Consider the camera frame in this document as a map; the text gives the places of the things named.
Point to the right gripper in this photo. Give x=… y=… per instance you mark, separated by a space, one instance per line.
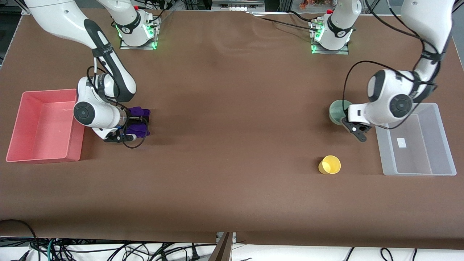
x=133 y=121

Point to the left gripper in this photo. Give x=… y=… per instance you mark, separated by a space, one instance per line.
x=346 y=113

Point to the green bowl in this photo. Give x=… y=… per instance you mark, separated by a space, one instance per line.
x=337 y=112

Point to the purple cloth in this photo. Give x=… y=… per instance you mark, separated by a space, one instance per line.
x=143 y=111

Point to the yellow cup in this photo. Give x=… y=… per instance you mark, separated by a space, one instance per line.
x=330 y=166

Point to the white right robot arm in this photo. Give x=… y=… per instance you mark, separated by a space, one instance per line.
x=65 y=18

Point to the white sticker label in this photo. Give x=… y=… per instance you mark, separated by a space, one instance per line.
x=401 y=142

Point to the clear plastic bin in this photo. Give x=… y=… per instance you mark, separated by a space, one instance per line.
x=413 y=159

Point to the pink plastic bin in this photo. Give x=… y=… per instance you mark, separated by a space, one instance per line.
x=43 y=127

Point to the brown table cover sheet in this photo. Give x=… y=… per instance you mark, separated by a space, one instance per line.
x=232 y=145

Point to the orange colourful object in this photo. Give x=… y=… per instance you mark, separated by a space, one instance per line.
x=311 y=3

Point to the grey power strip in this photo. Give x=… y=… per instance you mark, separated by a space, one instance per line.
x=237 y=5

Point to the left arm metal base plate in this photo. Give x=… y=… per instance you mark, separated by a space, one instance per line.
x=342 y=52

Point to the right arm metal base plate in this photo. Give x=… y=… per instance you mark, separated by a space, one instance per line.
x=125 y=46

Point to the metal bracket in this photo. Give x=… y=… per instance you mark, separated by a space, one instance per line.
x=233 y=237

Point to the brown wooden post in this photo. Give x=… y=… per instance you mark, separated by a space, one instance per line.
x=222 y=252

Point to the aluminium frame profile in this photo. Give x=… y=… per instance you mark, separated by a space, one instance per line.
x=24 y=11

